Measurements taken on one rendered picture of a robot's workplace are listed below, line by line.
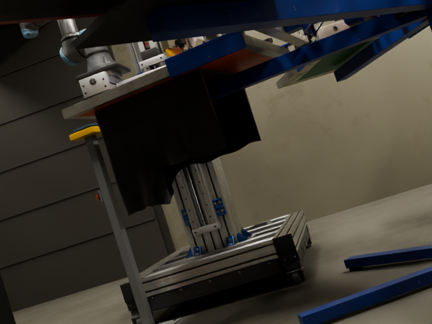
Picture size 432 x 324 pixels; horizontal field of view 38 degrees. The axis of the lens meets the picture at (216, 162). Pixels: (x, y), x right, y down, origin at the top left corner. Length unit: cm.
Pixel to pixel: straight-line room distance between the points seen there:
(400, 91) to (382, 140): 46
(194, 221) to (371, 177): 295
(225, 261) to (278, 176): 301
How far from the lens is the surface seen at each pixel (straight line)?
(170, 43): 242
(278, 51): 256
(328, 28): 282
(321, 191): 586
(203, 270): 296
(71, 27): 341
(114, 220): 290
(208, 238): 327
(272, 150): 588
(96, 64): 322
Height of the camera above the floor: 50
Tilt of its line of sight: 3 degrees up
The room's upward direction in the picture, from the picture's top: 18 degrees counter-clockwise
